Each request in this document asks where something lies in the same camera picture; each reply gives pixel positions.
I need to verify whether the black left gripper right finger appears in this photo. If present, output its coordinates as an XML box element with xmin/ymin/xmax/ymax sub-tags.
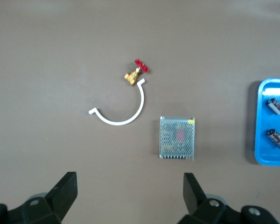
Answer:
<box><xmin>178</xmin><ymin>172</ymin><xmax>278</xmax><ymax>224</ymax></box>

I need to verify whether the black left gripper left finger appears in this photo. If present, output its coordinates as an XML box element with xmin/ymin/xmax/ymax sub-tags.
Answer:
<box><xmin>0</xmin><ymin>171</ymin><xmax>78</xmax><ymax>224</ymax></box>

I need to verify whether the dark brown electrolytic capacitor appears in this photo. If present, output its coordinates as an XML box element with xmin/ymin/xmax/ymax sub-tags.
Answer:
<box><xmin>267</xmin><ymin>97</ymin><xmax>280</xmax><ymax>115</ymax></box>
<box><xmin>265</xmin><ymin>128</ymin><xmax>280</xmax><ymax>149</ymax></box>

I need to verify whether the blue plastic tray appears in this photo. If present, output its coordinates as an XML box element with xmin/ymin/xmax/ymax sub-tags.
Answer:
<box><xmin>254</xmin><ymin>77</ymin><xmax>280</xmax><ymax>167</ymax></box>

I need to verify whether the metal mesh power supply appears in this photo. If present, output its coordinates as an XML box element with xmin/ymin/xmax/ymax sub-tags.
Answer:
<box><xmin>158</xmin><ymin>116</ymin><xmax>196</xmax><ymax>161</ymax></box>

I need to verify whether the white semicircular pipe clamp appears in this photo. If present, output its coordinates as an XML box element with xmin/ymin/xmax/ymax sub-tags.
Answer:
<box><xmin>88</xmin><ymin>78</ymin><xmax>146</xmax><ymax>126</ymax></box>

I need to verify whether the brass valve red handwheel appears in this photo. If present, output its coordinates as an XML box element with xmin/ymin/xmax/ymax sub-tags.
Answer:
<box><xmin>124</xmin><ymin>58</ymin><xmax>151</xmax><ymax>86</ymax></box>

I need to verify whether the brown table mat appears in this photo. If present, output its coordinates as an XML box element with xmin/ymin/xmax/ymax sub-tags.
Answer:
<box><xmin>0</xmin><ymin>0</ymin><xmax>280</xmax><ymax>224</ymax></box>

